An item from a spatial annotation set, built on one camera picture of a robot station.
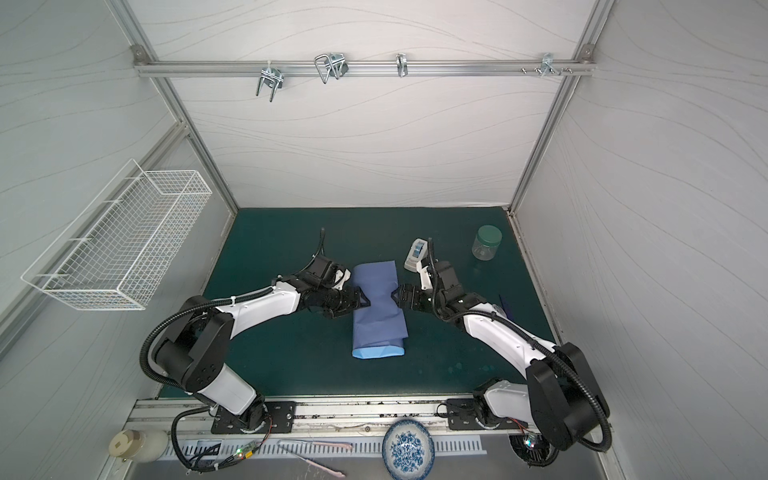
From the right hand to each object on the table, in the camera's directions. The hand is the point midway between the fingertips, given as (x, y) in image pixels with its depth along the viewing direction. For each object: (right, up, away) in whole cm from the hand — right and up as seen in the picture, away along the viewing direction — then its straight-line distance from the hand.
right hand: (409, 288), depth 86 cm
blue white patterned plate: (-1, -35, -17) cm, 39 cm away
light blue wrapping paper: (-9, -11, -4) cm, 14 cm away
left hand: (-13, -5, +2) cm, 14 cm away
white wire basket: (-69, +12, -19) cm, 72 cm away
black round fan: (+30, -37, -13) cm, 50 cm away
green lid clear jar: (+27, +13, +13) cm, 33 cm away
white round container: (-60, -30, -22) cm, 71 cm away
